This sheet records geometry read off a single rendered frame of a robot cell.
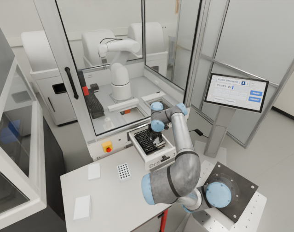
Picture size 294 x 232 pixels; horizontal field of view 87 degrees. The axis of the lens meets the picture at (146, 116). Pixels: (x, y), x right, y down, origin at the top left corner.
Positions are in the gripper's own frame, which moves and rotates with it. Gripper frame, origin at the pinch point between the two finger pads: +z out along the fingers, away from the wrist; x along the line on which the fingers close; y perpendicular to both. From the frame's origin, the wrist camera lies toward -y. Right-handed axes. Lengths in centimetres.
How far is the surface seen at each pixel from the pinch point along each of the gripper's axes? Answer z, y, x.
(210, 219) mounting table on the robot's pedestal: 19, -4, 55
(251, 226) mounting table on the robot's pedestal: 19, -22, 70
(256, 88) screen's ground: -18, -108, 3
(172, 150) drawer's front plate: 2.9, -6.8, 10.8
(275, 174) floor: 95, -152, 52
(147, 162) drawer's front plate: 3.2, 15.0, 10.8
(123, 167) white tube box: 16.0, 29.1, -2.0
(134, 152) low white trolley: 19.0, 14.2, -13.6
